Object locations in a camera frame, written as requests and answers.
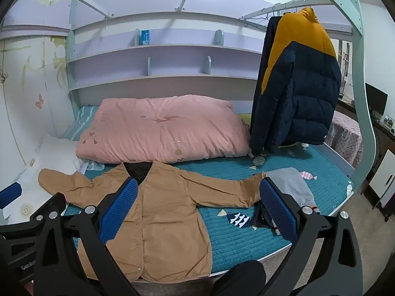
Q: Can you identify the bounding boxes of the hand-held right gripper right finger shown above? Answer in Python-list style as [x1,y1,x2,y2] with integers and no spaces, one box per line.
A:
[259,177,363,296]

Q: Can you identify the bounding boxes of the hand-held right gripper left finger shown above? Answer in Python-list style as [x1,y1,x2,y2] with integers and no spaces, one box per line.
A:
[33,177,139,296]

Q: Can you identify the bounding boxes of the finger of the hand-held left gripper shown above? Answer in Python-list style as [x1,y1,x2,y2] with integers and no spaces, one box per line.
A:
[0,193,67,241]
[0,183,22,209]

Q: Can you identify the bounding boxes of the tan jacket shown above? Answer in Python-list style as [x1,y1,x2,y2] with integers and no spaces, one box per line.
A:
[39,160,266,282]

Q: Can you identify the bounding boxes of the dark patterned garment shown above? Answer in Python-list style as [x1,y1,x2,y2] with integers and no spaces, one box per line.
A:
[253,200,281,232]

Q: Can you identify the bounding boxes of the grey garment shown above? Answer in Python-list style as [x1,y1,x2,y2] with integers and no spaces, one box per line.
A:
[262,166,320,215]

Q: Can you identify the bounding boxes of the teal quilted bed mat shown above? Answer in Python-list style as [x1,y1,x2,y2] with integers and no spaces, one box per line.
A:
[63,105,354,276]

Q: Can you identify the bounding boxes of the person's leg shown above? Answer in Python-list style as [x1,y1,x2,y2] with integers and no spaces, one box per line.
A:
[211,259,266,296]

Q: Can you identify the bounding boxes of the pink quilt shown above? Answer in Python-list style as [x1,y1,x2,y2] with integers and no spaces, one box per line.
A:
[76,94,252,164]

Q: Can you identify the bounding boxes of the blue striped pillow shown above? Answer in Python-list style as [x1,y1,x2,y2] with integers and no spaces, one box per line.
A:
[63,105,100,142]

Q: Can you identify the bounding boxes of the black hanging jacket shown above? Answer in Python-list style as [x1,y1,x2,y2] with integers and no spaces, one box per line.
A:
[249,15,284,158]

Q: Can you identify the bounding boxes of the pink checked tablecloth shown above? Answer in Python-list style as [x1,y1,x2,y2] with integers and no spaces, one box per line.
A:
[324,111,365,168]

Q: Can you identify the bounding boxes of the white cabinet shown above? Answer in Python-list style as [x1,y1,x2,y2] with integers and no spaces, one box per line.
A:
[367,149,395,213]

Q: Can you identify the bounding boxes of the navy and yellow puffer jacket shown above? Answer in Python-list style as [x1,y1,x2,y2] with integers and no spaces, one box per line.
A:
[261,6,341,155]

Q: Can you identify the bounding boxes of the black monitor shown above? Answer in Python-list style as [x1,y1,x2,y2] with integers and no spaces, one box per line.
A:
[365,83,389,118]

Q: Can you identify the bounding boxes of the pale green bed frame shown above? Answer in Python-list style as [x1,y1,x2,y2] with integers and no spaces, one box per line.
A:
[19,0,378,195]

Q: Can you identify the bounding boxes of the lilac wall shelf unit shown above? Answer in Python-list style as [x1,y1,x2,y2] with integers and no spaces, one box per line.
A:
[66,0,266,91]

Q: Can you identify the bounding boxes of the white clothes rail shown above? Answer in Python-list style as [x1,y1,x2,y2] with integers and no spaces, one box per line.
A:
[239,0,337,20]

